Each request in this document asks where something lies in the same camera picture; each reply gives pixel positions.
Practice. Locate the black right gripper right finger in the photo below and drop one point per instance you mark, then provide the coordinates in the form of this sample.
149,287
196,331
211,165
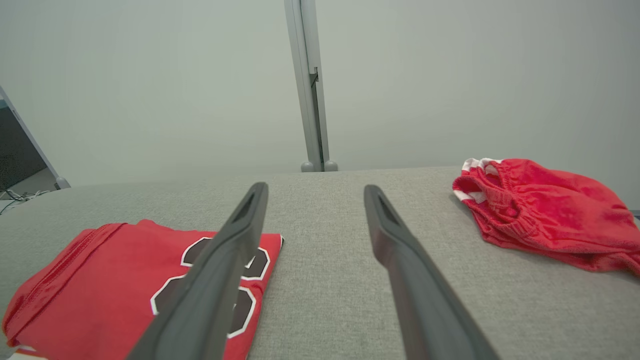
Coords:
425,300

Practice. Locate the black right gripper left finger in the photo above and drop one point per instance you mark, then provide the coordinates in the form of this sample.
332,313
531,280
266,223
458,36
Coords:
210,290

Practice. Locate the red white jersey shirt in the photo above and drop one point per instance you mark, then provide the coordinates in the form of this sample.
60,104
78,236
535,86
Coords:
100,290

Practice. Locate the red shorts with white stripes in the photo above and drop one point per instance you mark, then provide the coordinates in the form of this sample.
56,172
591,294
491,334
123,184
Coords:
555,210

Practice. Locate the dark partition panel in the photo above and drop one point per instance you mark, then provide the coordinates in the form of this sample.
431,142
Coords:
15,150

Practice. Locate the grey rounded post foot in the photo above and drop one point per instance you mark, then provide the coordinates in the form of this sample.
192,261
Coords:
307,167
331,166

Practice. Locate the grey slanted partition frame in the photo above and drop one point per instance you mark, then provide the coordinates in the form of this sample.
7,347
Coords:
47,160

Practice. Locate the grey vertical partition post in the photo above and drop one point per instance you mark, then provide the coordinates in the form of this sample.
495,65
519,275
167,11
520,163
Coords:
307,60

